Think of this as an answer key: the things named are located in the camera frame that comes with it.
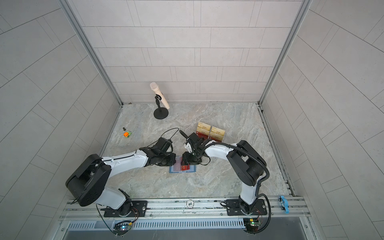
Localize red vip card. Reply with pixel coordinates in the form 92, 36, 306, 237
181, 165, 191, 172
196, 132, 209, 140

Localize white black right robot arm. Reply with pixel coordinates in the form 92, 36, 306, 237
180, 131, 270, 215

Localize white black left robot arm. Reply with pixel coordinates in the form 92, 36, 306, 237
65, 137, 176, 217

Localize clear acrylic card tray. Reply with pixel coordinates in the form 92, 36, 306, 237
196, 122, 226, 142

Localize black microphone stand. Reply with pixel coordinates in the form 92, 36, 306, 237
154, 95, 169, 120

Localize green orange toy truck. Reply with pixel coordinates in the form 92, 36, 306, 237
123, 132, 132, 138

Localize cream microphone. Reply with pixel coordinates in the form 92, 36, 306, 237
150, 82, 170, 110

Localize left green circuit board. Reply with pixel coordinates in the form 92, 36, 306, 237
114, 221, 133, 236

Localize green circuit board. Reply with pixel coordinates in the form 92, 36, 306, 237
114, 221, 133, 236
243, 218, 262, 233

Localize right green circuit board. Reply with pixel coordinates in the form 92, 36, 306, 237
243, 218, 262, 233

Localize aluminium mounting rail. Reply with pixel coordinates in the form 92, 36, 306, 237
59, 196, 310, 223

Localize blue clip on rail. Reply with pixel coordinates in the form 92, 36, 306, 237
279, 196, 290, 214

